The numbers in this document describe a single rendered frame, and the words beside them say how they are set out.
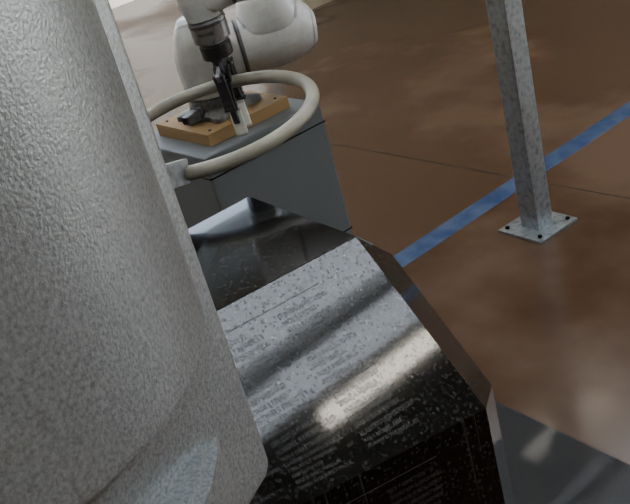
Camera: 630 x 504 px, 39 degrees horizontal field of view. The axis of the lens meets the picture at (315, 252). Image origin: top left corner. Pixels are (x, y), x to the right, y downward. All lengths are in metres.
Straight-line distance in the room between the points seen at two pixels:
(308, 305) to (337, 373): 0.12
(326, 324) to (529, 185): 1.85
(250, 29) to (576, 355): 1.27
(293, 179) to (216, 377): 1.97
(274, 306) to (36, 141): 1.10
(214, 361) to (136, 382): 0.14
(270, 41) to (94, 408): 2.11
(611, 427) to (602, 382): 0.18
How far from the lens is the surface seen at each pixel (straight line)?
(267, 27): 2.46
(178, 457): 0.52
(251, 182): 2.42
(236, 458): 0.58
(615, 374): 2.56
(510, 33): 3.02
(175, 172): 1.77
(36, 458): 0.39
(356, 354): 1.45
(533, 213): 3.26
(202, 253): 1.63
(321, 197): 2.58
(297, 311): 1.45
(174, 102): 2.20
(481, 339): 2.76
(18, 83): 0.37
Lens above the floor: 1.54
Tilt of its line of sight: 26 degrees down
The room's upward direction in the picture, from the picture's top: 16 degrees counter-clockwise
